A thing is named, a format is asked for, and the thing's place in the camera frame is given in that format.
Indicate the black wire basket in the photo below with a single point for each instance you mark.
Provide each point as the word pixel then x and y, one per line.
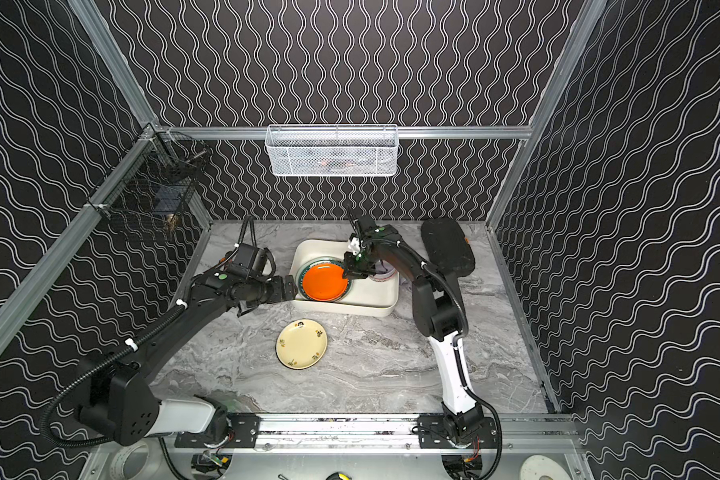
pixel 152 202

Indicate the tape roll left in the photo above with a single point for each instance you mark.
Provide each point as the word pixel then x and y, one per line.
pixel 130 463

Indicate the cream yellow patterned plate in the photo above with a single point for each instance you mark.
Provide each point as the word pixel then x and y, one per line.
pixel 301 344

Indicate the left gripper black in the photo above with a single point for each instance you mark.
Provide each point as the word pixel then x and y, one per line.
pixel 284 288

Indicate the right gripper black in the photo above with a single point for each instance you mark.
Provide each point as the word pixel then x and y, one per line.
pixel 360 258

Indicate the orange plate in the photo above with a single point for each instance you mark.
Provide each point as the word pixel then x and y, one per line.
pixel 325 282

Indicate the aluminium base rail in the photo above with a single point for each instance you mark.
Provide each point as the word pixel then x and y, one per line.
pixel 288 433

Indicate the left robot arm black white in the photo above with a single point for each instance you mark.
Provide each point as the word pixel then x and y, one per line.
pixel 111 399

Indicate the white tape roll right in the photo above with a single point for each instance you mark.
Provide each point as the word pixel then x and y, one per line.
pixel 540 467

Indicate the white wire mesh basket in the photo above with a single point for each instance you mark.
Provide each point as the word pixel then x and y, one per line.
pixel 333 150

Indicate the cream plastic bin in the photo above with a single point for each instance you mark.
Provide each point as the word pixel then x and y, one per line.
pixel 365 297

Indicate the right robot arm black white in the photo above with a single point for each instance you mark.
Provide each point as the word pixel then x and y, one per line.
pixel 438 311

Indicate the black zipper case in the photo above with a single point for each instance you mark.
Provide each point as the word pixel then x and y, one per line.
pixel 447 246

